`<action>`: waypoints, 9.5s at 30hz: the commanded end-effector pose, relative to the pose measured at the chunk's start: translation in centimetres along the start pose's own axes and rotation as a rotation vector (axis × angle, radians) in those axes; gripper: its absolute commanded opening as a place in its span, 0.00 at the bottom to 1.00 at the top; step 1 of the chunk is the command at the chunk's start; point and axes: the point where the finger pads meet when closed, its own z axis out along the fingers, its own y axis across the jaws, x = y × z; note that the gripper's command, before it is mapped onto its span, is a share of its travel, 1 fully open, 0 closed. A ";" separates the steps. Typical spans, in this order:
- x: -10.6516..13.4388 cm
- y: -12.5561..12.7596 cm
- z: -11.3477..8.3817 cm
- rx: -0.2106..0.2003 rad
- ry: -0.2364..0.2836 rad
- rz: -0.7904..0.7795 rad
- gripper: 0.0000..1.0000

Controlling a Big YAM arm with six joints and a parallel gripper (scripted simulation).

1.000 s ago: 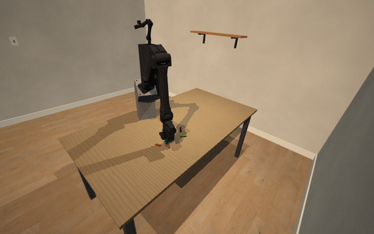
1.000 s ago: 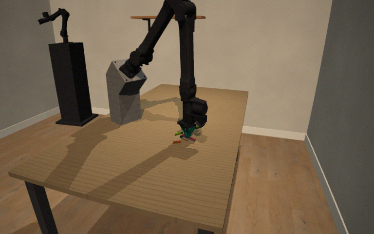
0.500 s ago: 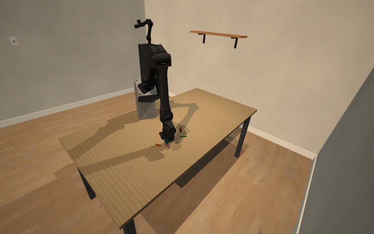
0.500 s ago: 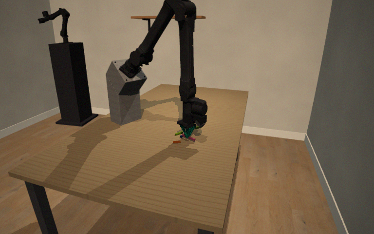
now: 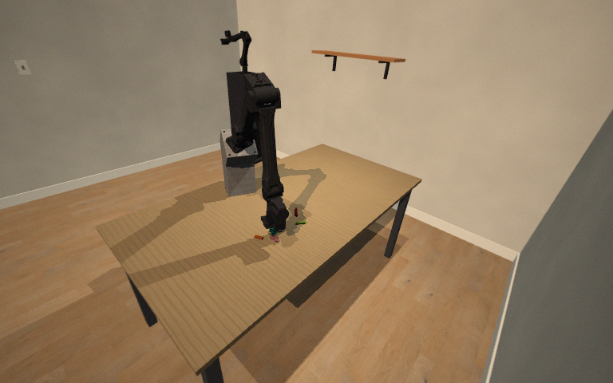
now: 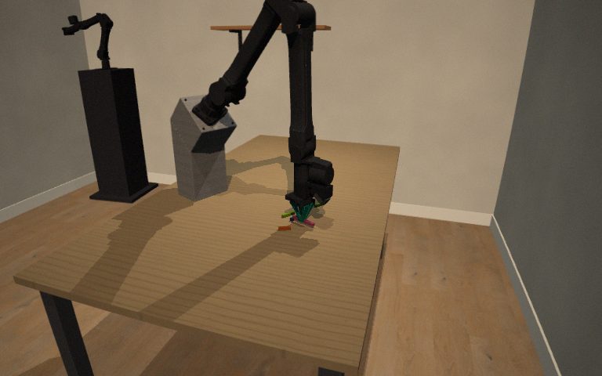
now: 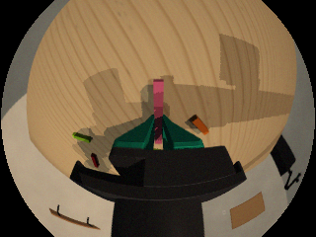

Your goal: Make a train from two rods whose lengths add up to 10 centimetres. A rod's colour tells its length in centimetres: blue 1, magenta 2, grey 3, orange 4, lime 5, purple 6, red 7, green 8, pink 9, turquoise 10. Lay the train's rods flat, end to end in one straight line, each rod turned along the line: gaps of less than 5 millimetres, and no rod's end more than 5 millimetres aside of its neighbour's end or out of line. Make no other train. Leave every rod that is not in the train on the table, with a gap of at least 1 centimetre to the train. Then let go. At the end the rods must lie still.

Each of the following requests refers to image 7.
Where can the pink rod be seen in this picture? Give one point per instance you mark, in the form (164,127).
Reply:
(158,90)

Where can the orange rod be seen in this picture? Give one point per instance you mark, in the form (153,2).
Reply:
(199,124)

